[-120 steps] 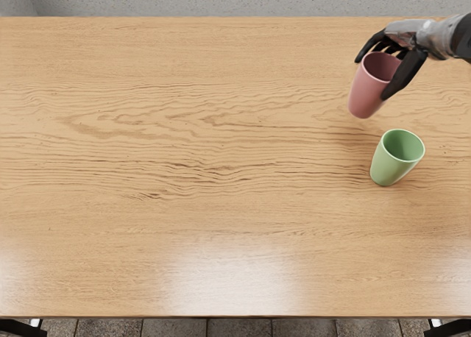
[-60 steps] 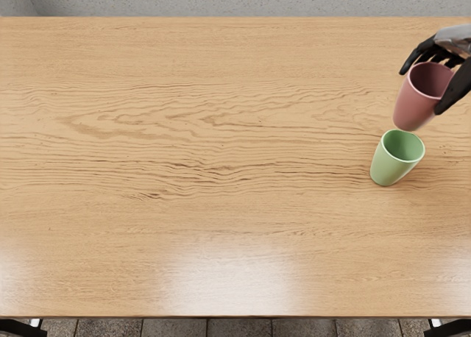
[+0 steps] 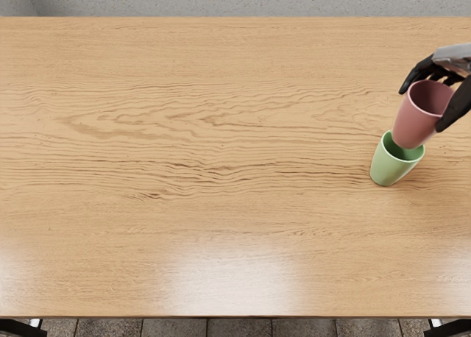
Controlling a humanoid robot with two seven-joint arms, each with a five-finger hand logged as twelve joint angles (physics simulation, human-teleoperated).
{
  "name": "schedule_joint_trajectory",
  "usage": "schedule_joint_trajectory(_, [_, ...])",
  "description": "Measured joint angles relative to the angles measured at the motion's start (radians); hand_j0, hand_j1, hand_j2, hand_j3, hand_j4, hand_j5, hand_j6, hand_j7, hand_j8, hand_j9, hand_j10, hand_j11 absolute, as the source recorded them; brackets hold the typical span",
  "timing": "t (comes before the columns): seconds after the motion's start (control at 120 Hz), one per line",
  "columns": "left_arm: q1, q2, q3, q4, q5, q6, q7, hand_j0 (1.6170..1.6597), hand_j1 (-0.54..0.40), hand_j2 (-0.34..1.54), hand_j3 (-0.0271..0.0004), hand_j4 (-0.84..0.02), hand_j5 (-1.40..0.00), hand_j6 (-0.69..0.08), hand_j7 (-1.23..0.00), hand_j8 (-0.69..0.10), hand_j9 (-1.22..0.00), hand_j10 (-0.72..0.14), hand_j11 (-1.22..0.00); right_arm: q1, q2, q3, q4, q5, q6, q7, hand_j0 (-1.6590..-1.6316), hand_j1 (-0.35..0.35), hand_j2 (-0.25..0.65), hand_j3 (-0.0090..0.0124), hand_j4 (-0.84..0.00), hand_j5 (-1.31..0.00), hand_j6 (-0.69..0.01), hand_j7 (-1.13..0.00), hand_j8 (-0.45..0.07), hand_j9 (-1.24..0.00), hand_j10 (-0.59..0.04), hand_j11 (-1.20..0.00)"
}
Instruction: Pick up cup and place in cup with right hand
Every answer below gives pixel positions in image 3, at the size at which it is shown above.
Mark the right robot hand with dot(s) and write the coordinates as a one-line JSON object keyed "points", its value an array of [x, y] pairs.
{"points": [[456, 105]]}

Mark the pink cup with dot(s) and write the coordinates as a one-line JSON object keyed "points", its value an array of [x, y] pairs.
{"points": [[414, 125]]}

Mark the green cup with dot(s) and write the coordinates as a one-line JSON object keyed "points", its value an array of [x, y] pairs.
{"points": [[386, 167]]}

